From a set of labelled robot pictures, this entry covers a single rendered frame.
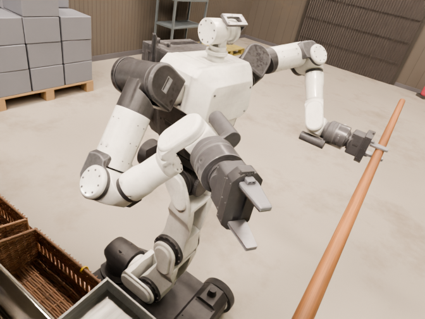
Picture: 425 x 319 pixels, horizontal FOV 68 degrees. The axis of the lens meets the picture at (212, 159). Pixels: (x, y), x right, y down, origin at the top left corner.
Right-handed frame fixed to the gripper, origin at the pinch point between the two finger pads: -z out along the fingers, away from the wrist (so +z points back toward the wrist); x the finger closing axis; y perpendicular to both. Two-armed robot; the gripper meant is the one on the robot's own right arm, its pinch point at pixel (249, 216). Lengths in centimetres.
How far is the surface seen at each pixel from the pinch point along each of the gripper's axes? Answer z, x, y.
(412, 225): 86, -131, 244
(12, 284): -14.8, 12.5, -28.4
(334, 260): -3.6, -11.3, 20.0
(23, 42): 323, -67, -69
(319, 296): -9.4, -11.2, 11.8
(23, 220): 67, -59, -44
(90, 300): -0.2, -13.2, -23.5
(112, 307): -1.7, -13.8, -20.6
